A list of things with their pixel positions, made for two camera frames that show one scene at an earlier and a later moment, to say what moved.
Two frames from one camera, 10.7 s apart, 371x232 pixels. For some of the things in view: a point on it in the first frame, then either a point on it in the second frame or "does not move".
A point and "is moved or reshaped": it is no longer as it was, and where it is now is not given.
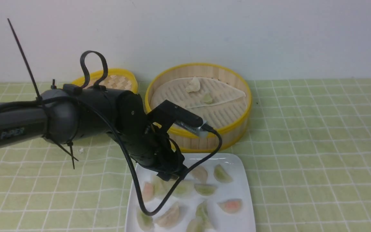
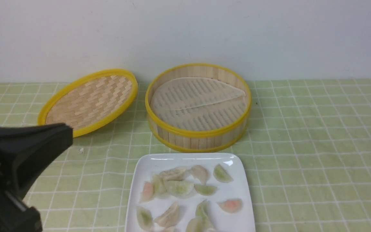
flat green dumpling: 205,189 does not move
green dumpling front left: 145,222 does not move
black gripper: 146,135 → 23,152
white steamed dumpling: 194,85 is moved or reshaped
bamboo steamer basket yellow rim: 219,96 does not move
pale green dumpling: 160,186 does not move
